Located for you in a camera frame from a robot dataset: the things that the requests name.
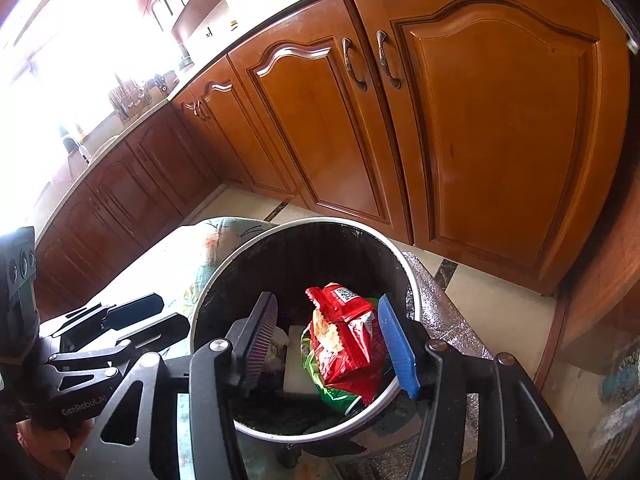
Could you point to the row of wooden cabinet doors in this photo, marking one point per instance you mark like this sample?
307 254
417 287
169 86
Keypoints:
500 135

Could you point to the black bin with white rim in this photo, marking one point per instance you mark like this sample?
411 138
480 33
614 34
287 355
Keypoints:
320 260

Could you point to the utensil rack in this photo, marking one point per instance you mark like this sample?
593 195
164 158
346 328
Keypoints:
130 97

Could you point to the person's left hand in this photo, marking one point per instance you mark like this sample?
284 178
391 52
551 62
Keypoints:
47 445

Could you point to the green snack bag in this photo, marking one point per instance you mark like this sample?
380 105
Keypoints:
332 398

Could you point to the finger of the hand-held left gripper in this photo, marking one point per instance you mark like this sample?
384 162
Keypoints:
135 306
150 332

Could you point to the white foam block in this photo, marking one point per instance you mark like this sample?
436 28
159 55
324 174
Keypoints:
299 375

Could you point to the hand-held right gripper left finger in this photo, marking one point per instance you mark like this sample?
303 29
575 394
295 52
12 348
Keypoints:
262 345

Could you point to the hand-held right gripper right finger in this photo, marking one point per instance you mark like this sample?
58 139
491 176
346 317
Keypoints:
395 345

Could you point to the red snack wrapper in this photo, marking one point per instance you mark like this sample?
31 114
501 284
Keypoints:
345 350

